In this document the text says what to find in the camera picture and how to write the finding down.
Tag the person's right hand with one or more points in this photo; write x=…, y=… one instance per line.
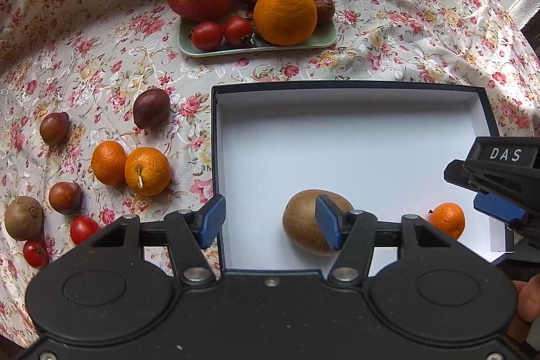
x=527, y=299

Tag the red tomato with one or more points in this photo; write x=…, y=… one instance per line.
x=35, y=253
x=237, y=30
x=83, y=229
x=207, y=36

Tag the brown kiwi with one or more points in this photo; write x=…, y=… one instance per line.
x=303, y=229
x=23, y=217

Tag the pale green plate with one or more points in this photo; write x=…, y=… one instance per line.
x=219, y=49

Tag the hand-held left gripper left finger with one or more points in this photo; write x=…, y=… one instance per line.
x=213, y=218

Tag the floral tablecloth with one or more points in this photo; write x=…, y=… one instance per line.
x=105, y=60

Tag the large orange with stem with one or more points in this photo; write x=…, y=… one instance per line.
x=284, y=16

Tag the small orange tangerine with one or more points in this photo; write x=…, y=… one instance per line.
x=147, y=171
x=109, y=162
x=448, y=220

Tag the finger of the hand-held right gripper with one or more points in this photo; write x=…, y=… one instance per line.
x=498, y=208
x=455, y=172

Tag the black box with white inside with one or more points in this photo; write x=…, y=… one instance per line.
x=337, y=149

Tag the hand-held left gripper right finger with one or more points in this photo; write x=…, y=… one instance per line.
x=327, y=220

